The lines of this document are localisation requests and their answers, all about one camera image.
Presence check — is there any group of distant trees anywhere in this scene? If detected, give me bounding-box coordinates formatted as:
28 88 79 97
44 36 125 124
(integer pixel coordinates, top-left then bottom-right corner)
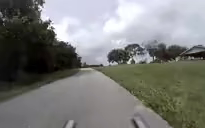
106 39 188 65

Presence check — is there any grey paved path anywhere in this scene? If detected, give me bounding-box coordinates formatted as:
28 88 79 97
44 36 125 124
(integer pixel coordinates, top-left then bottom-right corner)
0 67 173 128

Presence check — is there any robot's own part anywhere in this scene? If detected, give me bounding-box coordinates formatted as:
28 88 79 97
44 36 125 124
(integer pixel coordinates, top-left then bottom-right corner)
63 119 76 128
132 115 147 128

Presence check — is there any green grass field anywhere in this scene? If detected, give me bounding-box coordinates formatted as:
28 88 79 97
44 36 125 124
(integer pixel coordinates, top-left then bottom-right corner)
93 59 205 128

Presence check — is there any wood of dark trees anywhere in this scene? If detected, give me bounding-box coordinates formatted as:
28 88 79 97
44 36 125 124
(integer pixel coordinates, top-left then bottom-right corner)
0 0 83 84

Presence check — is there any grass verge strip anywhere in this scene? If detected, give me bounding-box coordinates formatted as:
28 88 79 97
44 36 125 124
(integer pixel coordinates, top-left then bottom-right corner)
0 67 82 106

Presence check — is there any low building with porch roof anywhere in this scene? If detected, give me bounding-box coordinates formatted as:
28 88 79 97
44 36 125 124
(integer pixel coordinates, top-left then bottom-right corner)
179 44 205 62

